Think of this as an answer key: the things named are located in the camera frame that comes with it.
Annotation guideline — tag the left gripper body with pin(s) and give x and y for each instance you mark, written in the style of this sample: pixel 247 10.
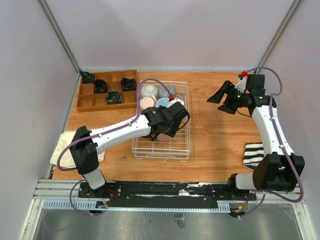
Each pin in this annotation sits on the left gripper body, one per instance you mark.
pixel 173 129

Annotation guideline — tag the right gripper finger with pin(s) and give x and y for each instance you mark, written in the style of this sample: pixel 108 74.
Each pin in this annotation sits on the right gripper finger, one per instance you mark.
pixel 226 88
pixel 225 109

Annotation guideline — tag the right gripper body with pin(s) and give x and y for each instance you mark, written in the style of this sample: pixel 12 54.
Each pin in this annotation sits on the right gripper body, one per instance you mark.
pixel 235 98

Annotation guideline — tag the light blue mug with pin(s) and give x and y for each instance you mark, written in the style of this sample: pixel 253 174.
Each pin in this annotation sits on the light blue mug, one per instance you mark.
pixel 163 102

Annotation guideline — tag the pink tumbler cup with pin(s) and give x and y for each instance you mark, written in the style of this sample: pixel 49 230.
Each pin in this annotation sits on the pink tumbler cup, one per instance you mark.
pixel 163 137

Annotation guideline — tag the grey-green speckled mug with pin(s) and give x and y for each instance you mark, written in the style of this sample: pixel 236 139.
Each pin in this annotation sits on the grey-green speckled mug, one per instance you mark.
pixel 164 92

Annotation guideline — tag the light pink mug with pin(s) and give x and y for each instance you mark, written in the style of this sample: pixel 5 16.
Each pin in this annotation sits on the light pink mug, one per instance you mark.
pixel 146 102

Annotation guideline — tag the white speckled mug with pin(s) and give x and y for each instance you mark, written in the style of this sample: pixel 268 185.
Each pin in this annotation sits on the white speckled mug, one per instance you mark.
pixel 149 91

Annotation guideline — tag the black mug white inside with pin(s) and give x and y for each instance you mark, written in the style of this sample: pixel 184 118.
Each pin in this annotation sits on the black mug white inside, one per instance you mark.
pixel 146 136

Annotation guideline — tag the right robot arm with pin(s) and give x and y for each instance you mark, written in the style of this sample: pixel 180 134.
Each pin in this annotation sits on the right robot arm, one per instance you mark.
pixel 280 168

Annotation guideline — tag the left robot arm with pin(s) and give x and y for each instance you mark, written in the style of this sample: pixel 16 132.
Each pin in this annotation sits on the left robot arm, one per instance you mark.
pixel 114 135

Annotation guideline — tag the rolled black patterned tie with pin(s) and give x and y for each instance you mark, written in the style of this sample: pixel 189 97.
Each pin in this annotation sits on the rolled black patterned tie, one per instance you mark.
pixel 128 84

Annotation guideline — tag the black white striped cloth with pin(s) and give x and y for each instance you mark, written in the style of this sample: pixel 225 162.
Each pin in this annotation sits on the black white striped cloth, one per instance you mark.
pixel 253 155

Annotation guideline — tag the rolled blue yellow tie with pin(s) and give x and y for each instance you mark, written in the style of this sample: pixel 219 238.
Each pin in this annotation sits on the rolled blue yellow tie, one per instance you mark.
pixel 113 97

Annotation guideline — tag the wooden compartment tray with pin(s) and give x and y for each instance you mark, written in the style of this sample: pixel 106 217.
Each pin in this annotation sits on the wooden compartment tray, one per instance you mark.
pixel 87 101

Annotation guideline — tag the rolled dark green tie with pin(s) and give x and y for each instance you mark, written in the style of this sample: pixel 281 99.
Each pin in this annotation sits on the rolled dark green tie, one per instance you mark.
pixel 87 77

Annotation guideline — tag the cream folded cloth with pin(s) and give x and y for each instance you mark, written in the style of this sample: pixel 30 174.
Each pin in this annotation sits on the cream folded cloth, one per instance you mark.
pixel 60 150

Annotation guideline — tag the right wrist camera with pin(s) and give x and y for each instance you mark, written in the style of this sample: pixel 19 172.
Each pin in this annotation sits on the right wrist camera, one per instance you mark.
pixel 241 86

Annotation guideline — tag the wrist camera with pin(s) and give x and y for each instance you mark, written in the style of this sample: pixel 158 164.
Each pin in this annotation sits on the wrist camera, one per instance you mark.
pixel 241 86
pixel 178 100

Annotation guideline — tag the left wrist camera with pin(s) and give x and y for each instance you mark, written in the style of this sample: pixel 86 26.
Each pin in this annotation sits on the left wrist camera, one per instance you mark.
pixel 178 100

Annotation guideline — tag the white wire dish rack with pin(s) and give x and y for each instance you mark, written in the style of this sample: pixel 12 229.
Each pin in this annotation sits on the white wire dish rack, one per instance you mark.
pixel 178 147

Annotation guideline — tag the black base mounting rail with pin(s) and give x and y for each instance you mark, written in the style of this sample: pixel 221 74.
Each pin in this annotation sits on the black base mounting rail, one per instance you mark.
pixel 165 194

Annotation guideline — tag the grey slotted cable duct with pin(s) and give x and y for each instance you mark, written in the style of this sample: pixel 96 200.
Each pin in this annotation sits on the grey slotted cable duct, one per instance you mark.
pixel 94 205

